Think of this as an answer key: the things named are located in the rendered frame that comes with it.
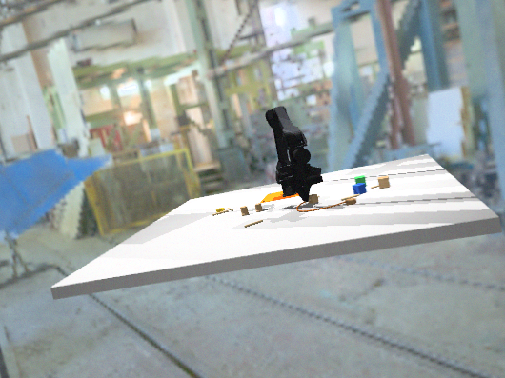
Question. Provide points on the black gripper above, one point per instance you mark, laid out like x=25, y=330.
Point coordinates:
x=302, y=181

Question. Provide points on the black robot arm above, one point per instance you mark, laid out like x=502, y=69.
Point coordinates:
x=288, y=137

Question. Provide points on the blue cube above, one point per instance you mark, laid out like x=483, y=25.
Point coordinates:
x=359, y=188

